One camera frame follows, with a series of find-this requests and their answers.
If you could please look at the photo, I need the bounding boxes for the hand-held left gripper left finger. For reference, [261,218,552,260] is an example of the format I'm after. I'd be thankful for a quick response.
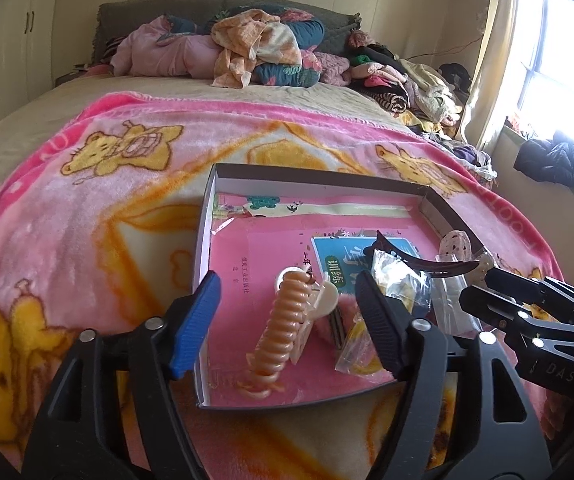
[22,270,222,480]

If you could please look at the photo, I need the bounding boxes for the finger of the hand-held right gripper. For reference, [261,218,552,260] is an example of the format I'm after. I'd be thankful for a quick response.
[484,267,574,326]
[459,285,574,356]

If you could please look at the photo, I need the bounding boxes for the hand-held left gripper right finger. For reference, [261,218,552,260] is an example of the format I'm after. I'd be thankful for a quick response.
[354,270,550,480]

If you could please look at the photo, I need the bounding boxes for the bagged yellow rings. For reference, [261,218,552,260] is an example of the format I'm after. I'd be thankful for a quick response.
[334,250,432,376]

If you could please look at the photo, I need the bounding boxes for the clear plastic bag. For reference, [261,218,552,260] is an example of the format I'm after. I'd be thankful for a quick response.
[429,255,485,333]

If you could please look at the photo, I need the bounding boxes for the maroon hair clip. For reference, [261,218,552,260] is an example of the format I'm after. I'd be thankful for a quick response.
[367,230,482,277]

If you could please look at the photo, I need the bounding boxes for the brown cardboard box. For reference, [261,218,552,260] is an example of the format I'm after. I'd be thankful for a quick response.
[194,162,505,411]

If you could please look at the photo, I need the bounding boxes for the beige spiral hair tie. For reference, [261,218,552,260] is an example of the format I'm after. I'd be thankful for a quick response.
[237,266,318,401]

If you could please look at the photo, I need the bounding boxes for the white pink hair claw clip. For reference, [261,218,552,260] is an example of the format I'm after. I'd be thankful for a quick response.
[272,267,342,366]

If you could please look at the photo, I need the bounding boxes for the dark jacket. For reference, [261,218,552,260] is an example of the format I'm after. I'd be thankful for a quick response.
[513,130,574,188]

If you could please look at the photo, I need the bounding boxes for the pink printed blanket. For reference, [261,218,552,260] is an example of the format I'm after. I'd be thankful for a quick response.
[0,90,568,480]

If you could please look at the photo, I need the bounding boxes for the cream curtain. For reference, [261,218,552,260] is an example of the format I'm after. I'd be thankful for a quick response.
[459,0,548,148]

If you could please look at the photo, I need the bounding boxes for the pile of clothes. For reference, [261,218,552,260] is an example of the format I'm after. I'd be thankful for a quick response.
[347,30,498,181]

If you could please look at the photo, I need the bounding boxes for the window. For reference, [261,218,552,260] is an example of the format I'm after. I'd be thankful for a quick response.
[504,0,574,141]

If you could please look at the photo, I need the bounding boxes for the pink knit garment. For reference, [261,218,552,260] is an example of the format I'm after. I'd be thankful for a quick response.
[312,50,352,88]

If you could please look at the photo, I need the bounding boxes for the beige bed sheet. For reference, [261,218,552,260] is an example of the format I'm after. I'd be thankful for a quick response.
[0,72,418,211]

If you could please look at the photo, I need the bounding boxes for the pink quilt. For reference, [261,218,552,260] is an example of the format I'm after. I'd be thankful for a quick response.
[109,15,222,80]

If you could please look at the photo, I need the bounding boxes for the orange floral cloth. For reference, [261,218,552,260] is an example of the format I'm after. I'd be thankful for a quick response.
[209,8,302,88]

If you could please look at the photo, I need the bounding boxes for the navy floral quilt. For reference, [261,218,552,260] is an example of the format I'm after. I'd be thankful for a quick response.
[217,6,328,88]

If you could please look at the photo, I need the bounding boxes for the pile of bedding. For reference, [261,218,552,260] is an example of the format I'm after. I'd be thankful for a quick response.
[92,0,362,61]

